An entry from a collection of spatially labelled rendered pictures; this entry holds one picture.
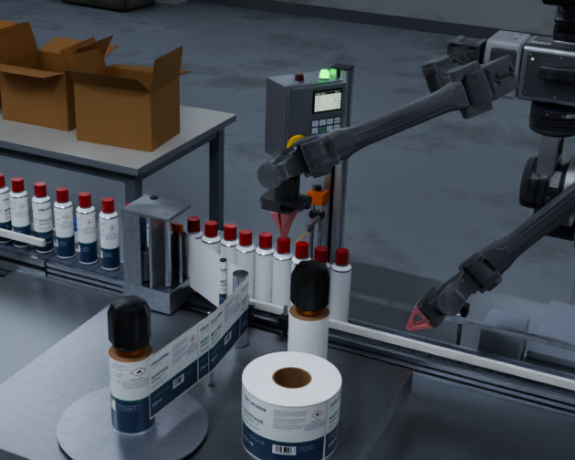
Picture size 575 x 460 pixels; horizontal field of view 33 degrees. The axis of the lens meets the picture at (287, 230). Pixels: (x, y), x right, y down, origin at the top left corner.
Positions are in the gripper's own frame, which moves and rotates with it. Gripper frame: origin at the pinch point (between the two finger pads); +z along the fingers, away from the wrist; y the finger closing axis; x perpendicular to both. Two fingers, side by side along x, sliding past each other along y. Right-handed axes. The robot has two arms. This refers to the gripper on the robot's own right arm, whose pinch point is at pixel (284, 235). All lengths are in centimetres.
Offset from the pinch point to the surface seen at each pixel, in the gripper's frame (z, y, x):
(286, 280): 20.9, -6.4, 17.9
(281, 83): -28.6, -11.0, 20.1
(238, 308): 18.9, -8.6, -4.6
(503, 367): 28, 50, 14
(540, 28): 92, -62, 747
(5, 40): 9, -193, 145
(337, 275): 16.0, 7.1, 17.6
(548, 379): 28, 61, 14
